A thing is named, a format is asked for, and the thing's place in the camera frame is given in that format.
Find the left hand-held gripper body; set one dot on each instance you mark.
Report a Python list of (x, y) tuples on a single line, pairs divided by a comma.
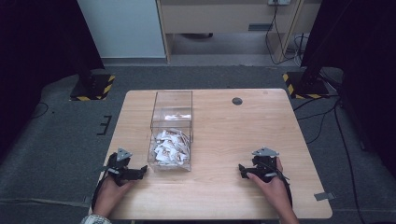
[(119, 161)]

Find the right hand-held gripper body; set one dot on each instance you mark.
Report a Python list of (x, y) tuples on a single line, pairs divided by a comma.
[(264, 163)]

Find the person's right hand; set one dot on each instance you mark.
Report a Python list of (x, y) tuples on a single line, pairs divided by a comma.
[(273, 191)]

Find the person's left hand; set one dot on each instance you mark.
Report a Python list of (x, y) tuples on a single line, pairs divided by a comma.
[(109, 194)]

